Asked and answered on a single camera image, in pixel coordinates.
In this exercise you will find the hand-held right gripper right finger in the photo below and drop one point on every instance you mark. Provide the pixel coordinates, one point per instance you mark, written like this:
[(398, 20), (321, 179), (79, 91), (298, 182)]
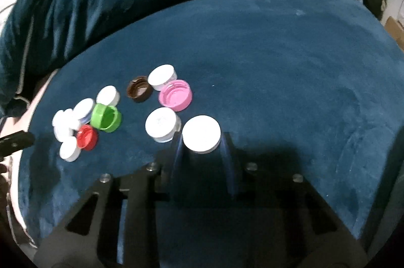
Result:
[(228, 157)]

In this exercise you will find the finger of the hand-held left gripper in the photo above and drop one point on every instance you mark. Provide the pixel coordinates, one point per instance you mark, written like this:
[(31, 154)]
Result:
[(19, 141)]

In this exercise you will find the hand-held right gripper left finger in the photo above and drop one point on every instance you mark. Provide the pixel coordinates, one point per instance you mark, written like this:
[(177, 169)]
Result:
[(176, 157)]

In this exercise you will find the white plastic bottle cap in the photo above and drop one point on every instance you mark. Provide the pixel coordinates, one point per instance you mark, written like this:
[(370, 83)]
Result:
[(202, 134)]

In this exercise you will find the group of small white caps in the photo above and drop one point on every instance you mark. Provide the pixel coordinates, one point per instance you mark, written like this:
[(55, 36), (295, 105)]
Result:
[(161, 124)]

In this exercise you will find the pink bottle cap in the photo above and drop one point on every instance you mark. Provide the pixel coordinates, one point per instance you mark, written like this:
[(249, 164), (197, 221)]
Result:
[(175, 96)]

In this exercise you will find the red bottle cap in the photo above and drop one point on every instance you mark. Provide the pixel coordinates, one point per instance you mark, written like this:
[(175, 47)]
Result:
[(86, 138)]

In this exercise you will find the dark brown bottle cap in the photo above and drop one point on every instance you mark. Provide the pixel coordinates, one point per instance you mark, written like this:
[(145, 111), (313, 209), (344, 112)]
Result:
[(139, 90)]

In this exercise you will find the green bottle cap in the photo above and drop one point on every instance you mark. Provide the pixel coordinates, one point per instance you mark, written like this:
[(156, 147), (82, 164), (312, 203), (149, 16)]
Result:
[(105, 118)]

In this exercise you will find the blue velvet blanket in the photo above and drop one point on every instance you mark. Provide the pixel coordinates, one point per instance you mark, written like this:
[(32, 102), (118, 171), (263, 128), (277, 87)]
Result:
[(268, 66)]

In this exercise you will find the stack of cardboard boxes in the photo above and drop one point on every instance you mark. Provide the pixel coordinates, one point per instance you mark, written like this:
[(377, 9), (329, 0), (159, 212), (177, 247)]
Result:
[(395, 33)]

